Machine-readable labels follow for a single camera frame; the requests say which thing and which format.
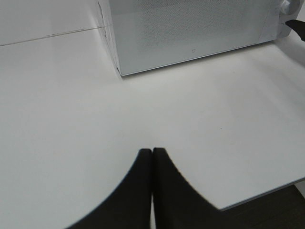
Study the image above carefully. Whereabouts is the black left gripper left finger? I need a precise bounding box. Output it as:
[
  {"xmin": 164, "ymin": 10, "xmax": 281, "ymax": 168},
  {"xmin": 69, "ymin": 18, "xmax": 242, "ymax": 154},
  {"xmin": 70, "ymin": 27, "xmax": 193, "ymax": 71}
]
[{"xmin": 69, "ymin": 149, "xmax": 153, "ymax": 229}]

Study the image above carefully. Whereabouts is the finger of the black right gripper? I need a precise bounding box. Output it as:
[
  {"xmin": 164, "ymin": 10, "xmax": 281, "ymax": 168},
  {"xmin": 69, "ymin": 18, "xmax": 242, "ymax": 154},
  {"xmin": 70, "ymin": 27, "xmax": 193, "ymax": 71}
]
[{"xmin": 285, "ymin": 20, "xmax": 305, "ymax": 42}]

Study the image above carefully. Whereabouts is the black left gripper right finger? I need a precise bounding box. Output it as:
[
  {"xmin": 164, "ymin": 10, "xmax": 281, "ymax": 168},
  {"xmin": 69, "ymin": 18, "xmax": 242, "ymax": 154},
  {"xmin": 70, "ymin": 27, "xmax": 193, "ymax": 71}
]
[{"xmin": 152, "ymin": 148, "xmax": 241, "ymax": 229}]

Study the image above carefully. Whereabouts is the white microwave knob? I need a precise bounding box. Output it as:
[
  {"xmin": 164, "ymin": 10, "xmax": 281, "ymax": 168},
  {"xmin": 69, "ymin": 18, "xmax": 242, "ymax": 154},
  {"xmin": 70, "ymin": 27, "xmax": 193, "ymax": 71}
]
[{"xmin": 280, "ymin": 0, "xmax": 304, "ymax": 16}]

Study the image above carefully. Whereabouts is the white microwave door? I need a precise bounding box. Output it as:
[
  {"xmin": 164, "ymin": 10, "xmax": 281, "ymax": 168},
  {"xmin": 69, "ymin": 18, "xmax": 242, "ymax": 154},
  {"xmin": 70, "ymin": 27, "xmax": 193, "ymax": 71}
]
[{"xmin": 109, "ymin": 0, "xmax": 279, "ymax": 77}]

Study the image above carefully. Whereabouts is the white microwave oven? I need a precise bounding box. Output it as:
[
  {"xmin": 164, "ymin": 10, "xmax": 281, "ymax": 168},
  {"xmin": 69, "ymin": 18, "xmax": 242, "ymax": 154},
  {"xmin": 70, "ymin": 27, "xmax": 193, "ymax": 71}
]
[{"xmin": 96, "ymin": 0, "xmax": 305, "ymax": 77}]

